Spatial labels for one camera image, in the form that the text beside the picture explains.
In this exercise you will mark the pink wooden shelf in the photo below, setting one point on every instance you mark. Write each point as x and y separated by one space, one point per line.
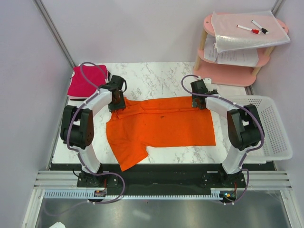
229 74

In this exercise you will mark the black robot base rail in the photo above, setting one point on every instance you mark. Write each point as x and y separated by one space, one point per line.
155 179

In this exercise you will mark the orange t shirt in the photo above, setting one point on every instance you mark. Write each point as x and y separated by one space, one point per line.
159 123

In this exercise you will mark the printed paper sheets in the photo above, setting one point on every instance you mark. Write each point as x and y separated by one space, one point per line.
243 57

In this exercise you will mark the red capped whiteboard marker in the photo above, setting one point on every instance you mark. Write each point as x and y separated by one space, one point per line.
255 31

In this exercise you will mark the white slotted cable duct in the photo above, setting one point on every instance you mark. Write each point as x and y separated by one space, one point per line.
101 195

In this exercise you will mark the translucent plastic pouch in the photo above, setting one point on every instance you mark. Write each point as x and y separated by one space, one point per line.
247 31

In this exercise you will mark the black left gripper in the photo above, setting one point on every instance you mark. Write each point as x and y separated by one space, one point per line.
121 106

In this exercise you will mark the white plastic basket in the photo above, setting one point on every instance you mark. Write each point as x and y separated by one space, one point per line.
276 145

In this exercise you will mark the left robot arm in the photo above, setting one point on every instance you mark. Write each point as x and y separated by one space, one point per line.
77 128

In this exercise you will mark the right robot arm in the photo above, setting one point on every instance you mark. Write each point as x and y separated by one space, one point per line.
245 131

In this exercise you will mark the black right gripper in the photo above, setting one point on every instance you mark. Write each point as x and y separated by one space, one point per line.
193 104

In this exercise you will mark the black capped whiteboard marker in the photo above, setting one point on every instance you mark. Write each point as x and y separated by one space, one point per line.
263 30

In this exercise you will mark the folded magenta t shirt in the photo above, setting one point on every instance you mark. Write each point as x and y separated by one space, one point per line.
80 87

